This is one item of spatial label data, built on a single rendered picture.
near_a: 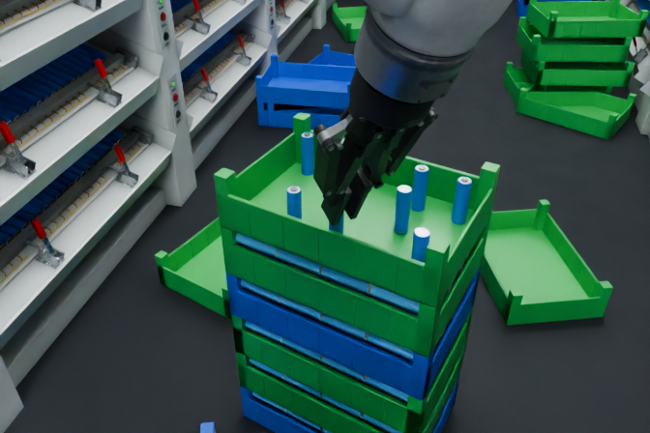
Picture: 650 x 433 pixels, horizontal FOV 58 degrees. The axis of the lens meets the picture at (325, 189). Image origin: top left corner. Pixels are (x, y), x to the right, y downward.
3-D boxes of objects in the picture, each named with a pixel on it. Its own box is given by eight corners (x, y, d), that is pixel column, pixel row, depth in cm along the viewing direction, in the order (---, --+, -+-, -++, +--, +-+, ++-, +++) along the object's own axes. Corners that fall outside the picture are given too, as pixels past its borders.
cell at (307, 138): (316, 171, 88) (315, 132, 84) (310, 177, 86) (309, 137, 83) (306, 167, 88) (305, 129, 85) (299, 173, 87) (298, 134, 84)
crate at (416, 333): (482, 261, 84) (490, 216, 79) (428, 359, 69) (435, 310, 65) (302, 200, 96) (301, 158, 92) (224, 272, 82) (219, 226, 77)
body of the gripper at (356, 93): (382, 112, 47) (353, 177, 55) (463, 90, 51) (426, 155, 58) (339, 47, 50) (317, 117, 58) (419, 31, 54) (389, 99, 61)
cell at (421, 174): (427, 206, 80) (430, 165, 77) (421, 213, 79) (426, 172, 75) (414, 202, 81) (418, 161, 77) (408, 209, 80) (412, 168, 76)
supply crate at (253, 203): (490, 216, 79) (501, 164, 75) (435, 310, 65) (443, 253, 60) (301, 158, 92) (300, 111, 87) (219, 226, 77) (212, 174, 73)
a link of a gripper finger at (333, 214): (352, 192, 63) (346, 194, 63) (337, 224, 69) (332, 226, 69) (339, 170, 65) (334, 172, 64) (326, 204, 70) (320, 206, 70)
